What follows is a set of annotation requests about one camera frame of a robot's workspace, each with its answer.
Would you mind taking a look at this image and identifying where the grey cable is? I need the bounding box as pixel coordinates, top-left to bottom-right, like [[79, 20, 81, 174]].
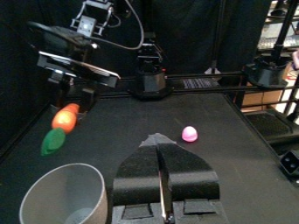
[[91, 0, 145, 51]]

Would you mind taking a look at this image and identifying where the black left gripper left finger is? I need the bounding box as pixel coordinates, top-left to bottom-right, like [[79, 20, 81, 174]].
[[112, 133, 161, 207]]

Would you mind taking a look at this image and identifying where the black frame corner bracket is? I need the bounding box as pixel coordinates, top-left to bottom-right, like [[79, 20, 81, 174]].
[[279, 149, 299, 177]]

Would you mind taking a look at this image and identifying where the black vertical frame pole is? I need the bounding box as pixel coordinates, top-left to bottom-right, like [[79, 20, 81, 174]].
[[203, 0, 229, 75]]

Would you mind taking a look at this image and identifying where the orange toy carrot green leaf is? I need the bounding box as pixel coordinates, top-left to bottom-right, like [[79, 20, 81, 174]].
[[40, 102, 81, 158]]

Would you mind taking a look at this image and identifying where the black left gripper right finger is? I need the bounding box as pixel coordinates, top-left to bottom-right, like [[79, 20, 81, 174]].
[[156, 133, 221, 203]]

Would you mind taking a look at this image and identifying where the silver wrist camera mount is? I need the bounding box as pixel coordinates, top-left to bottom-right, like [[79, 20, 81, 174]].
[[69, 0, 116, 38]]

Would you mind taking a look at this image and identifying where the black frame rail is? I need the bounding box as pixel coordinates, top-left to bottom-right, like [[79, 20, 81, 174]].
[[164, 70, 249, 95]]

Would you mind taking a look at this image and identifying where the brown cardboard box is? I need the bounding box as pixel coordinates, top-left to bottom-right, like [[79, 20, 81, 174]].
[[239, 87, 286, 113]]

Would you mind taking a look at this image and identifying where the grey bowl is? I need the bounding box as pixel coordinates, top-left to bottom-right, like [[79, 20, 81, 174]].
[[19, 162, 109, 224]]

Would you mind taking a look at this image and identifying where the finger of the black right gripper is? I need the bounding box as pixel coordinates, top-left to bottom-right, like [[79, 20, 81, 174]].
[[53, 77, 75, 110], [79, 83, 100, 114]]

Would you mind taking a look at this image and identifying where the pink toy egg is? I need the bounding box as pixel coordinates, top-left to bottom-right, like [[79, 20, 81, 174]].
[[181, 125, 200, 144]]

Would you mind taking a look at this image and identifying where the black ribbed mat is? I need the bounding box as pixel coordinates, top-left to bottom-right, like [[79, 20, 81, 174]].
[[244, 111, 295, 142]]

